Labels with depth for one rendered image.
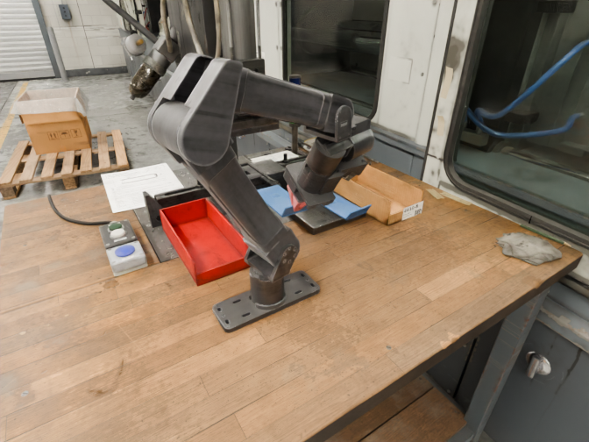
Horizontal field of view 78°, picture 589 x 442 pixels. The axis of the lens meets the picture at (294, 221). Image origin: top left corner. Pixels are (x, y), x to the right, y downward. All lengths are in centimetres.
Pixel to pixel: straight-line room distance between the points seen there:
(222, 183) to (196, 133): 9
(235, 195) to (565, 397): 108
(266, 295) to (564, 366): 87
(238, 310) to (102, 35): 961
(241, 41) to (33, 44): 925
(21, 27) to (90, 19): 131
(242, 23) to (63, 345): 72
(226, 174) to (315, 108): 17
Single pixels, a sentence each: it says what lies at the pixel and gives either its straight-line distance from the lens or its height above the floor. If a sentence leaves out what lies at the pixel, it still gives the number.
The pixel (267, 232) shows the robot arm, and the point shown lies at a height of 107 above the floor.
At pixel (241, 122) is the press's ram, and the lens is 92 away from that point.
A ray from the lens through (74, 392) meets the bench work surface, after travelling 66.
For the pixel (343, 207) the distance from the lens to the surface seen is 96.
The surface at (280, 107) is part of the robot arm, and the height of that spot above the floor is 126.
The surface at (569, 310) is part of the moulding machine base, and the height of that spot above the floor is 71.
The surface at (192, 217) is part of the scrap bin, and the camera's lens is 96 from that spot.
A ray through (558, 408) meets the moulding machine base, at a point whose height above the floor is 42.
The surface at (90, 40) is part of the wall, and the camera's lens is 1010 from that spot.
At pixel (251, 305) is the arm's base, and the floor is 91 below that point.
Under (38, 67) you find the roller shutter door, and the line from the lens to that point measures 1011.
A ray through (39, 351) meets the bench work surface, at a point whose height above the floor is 90.
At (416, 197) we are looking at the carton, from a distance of 102.
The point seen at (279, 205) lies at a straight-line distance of 82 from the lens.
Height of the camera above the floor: 138
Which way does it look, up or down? 31 degrees down
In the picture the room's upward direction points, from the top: straight up
